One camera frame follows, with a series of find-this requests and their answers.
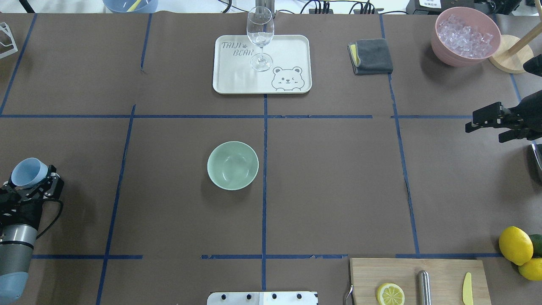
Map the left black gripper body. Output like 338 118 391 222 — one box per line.
0 189 43 229

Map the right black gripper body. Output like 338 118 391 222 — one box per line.
514 91 542 140

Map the light blue plastic cup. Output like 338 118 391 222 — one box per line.
11 158 48 189

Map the green ceramic bowl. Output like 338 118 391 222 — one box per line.
207 141 259 191

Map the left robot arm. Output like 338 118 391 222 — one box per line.
0 165 64 305

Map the pink bowl with ice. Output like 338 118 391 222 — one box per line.
431 6 501 67

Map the blue bowl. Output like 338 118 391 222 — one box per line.
102 0 159 14

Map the wooden stand with pole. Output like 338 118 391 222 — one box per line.
489 22 542 74

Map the yellow lemon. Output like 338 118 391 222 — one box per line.
518 258 542 281
499 226 534 266

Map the grey folded cloth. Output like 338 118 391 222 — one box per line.
347 39 393 75

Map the yellow plastic knife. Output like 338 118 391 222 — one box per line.
462 272 473 305

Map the yellow plastic fork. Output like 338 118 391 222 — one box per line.
126 0 141 12

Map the half lemon slice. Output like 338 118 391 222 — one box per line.
376 283 405 305

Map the wooden cutting board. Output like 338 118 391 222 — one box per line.
350 258 492 305

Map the cream bear tray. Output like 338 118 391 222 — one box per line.
213 35 313 94

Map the clear wine glass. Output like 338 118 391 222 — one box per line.
246 6 275 72

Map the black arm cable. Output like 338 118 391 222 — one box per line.
36 199 64 240

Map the white wire cup rack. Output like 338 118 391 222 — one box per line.
0 22 19 58

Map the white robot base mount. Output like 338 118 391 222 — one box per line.
207 291 319 305

